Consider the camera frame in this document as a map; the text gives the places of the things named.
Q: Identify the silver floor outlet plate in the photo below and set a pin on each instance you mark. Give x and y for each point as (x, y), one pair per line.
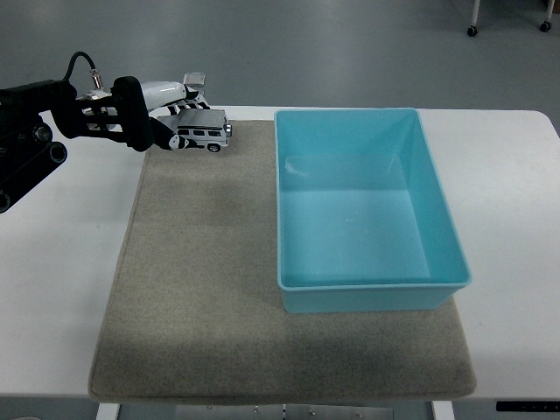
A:
(195, 79)

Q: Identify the beige felt mat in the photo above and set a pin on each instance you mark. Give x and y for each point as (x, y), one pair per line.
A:
(210, 284)

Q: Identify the black table control panel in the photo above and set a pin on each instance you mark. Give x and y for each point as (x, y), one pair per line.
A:
(527, 406)

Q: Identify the white table leg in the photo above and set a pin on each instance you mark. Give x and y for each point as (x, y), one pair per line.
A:
(107, 412)
(443, 411)

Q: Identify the white cart leg with caster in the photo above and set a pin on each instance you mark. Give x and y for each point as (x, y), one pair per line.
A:
(472, 19)
(547, 19)

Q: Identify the grey metal plate with screws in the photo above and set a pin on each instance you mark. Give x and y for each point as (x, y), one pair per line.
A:
(284, 412)

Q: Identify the white toy car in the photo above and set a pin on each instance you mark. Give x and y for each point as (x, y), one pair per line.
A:
(205, 131)

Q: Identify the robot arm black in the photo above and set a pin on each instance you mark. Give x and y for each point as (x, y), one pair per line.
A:
(30, 131)

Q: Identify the blue plastic box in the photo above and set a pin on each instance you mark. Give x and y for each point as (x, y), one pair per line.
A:
(363, 210)

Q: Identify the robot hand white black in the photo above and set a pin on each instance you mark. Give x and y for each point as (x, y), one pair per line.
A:
(133, 114)

